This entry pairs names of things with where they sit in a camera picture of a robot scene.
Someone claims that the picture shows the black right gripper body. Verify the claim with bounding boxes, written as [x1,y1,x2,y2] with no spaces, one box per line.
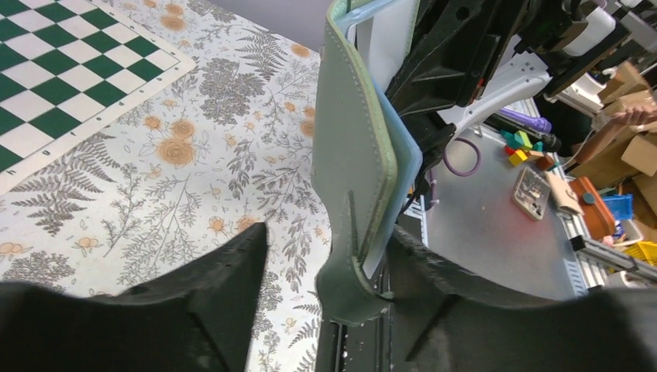
[513,1,631,98]

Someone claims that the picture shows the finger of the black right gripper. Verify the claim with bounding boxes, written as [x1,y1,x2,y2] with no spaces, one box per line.
[386,0,528,115]

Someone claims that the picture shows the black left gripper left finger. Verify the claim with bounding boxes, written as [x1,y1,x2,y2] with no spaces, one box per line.
[1,222,268,371]

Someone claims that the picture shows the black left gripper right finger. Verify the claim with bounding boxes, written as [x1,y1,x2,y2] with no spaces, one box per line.
[387,227,656,371]

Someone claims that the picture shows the green card holder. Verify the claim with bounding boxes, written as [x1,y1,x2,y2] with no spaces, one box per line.
[311,1,422,326]

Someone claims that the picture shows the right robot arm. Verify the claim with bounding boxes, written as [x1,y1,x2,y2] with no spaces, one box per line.
[387,1,630,132]

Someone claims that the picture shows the person forearm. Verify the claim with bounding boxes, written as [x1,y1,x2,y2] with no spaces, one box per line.
[572,106,656,164]

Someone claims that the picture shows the metal work table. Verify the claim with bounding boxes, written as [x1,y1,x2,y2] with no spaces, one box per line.
[426,126,588,299]

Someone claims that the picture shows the colourful toy blocks pile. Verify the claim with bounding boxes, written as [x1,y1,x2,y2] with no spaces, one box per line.
[500,130,560,171]

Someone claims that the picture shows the smartphone with patterned case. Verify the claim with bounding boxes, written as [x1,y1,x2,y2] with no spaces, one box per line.
[511,167,551,221]

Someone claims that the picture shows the cardboard boxes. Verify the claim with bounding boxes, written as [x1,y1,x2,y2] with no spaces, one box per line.
[569,63,656,227]

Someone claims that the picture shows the beige leather pouch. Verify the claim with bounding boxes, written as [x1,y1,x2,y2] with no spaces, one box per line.
[544,171,583,215]

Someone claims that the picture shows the floral table cloth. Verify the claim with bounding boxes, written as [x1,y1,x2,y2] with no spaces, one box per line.
[1,1,331,371]

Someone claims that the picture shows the orange leather case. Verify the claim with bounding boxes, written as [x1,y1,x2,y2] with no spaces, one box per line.
[569,177,615,240]

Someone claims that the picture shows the blue plastic bin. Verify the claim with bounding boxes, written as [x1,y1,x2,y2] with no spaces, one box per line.
[602,195,634,221]

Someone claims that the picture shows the yellow plastic crate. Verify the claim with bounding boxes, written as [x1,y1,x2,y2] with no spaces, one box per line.
[623,241,657,267]

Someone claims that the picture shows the green white chess mat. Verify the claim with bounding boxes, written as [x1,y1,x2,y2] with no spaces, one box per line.
[1,1,195,192]

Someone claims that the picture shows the aluminium frame rail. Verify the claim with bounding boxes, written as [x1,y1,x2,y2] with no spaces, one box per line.
[569,235,656,284]

